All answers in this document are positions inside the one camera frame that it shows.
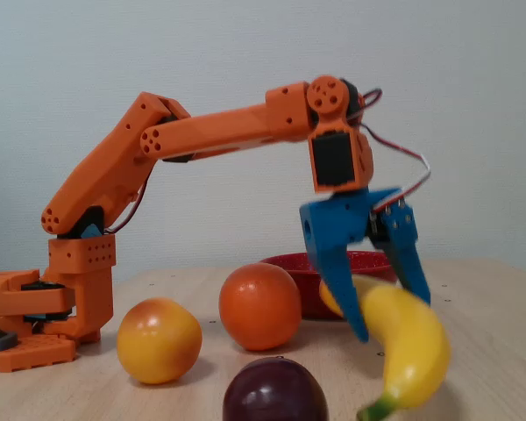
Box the orange plastic orange fruit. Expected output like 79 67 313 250
218 261 302 352

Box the red speckled bowl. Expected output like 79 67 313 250
258 251 398 321

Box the red white black wrist cable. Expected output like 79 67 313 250
345 89 432 211

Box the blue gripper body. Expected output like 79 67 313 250
299 187 405 260

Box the dark purple plastic plum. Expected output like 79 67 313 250
222 356 330 421

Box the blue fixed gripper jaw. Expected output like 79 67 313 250
309 242 371 344

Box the yellow plastic banana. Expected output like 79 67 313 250
318 275 451 421

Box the red black shoulder cable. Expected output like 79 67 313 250
107 175 153 233

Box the blue hinged gripper jaw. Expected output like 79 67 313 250
366 198 432 307

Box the yellow-red plastic peach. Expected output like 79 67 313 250
116 297 203 386

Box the black table clamp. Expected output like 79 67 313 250
0 321 18 353

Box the orange robot base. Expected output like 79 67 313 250
0 253 115 374

